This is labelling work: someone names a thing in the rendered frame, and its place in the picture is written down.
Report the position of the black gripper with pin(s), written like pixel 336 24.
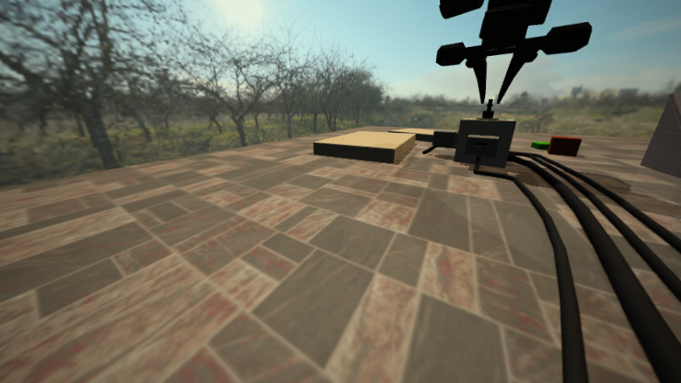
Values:
pixel 563 39

